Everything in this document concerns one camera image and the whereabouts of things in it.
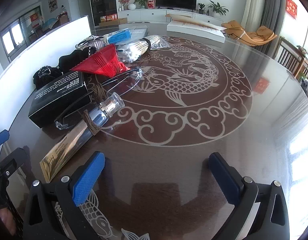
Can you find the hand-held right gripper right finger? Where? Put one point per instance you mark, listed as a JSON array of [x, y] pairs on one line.
[[225, 178]]

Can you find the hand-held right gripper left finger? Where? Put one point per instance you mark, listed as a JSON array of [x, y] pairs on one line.
[[90, 176]]

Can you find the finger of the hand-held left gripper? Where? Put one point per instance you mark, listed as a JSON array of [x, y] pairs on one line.
[[11, 158], [1, 138]]

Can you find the gold cosmetic tube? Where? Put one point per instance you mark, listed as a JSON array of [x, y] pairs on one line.
[[59, 155]]

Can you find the blue bottle with clear cap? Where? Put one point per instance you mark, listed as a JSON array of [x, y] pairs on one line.
[[104, 108]]

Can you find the black printed box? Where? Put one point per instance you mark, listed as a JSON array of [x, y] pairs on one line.
[[56, 97]]

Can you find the black knit glove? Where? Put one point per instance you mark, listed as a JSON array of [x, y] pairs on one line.
[[74, 58], [46, 76]]

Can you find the red foil packet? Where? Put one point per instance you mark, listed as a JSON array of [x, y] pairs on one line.
[[101, 60]]

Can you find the bag of cotton swabs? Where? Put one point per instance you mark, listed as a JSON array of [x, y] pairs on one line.
[[130, 52]]

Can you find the bundle of wooden sticks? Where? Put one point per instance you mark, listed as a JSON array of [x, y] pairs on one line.
[[155, 42]]

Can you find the person's left hand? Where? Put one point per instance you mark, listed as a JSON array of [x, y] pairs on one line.
[[5, 218]]

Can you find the brown twine tie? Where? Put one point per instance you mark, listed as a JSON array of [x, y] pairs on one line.
[[91, 123], [100, 92]]

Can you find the white foam board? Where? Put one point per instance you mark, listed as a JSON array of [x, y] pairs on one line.
[[44, 52]]

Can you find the red door decoration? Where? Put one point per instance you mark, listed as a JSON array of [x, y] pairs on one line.
[[35, 20]]

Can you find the table with patterned cloth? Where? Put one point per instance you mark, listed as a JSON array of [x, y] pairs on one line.
[[50, 24]]

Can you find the brown wooden sideboard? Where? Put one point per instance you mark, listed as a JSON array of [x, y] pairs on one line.
[[63, 18]]

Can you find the dark wooden chair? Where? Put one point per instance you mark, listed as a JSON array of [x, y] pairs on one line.
[[288, 55]]

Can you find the orange lounge chair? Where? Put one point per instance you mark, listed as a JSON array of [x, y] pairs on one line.
[[258, 36]]

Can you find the white flat box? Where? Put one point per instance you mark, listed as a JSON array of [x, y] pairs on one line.
[[193, 31]]

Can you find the brown cardboard box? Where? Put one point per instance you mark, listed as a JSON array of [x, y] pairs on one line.
[[114, 22]]

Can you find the orange snack boxes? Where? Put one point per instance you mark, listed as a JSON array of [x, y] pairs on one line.
[[109, 17]]

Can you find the orange top bench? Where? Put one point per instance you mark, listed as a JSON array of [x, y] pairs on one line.
[[179, 16]]

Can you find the dark glass cabinet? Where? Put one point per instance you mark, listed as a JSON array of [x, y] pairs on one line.
[[101, 2]]

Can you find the large potted plant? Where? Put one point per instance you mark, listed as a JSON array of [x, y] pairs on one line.
[[217, 8]]

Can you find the small potted plant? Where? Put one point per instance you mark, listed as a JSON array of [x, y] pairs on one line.
[[201, 8]]

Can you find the grey curtain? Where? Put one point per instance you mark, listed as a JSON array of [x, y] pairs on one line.
[[273, 12]]

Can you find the white television cabinet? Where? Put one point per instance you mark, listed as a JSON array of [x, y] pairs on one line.
[[154, 15]]

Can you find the white round vase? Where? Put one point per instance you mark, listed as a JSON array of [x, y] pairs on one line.
[[132, 6]]

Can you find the vase with red flowers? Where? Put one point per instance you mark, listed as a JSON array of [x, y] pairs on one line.
[[124, 2]]

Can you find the cloth covered air conditioner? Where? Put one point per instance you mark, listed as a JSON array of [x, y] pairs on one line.
[[252, 2]]

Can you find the leafy potted plant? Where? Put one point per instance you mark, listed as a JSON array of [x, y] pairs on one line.
[[141, 2]]

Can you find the red gift box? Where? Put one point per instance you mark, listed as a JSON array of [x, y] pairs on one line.
[[151, 3]]

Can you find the framed wall painting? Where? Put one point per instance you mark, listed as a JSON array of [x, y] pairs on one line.
[[52, 1]]

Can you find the red wall decoration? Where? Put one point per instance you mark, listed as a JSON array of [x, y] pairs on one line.
[[291, 7]]

